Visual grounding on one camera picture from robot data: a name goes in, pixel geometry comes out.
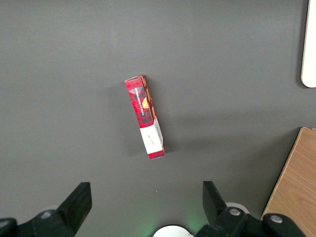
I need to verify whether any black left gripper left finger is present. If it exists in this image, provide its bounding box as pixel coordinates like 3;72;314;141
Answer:
17;182;93;237

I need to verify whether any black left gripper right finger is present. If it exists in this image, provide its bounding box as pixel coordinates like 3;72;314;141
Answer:
196;181;264;237

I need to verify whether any red plaid cookie box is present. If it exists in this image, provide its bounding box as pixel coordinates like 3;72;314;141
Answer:
124;74;165;160

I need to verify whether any cream rectangular tray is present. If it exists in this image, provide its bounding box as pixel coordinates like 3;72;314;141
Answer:
300;0;316;88

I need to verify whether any wooden two-drawer cabinet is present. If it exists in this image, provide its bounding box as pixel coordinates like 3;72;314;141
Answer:
261;127;316;237

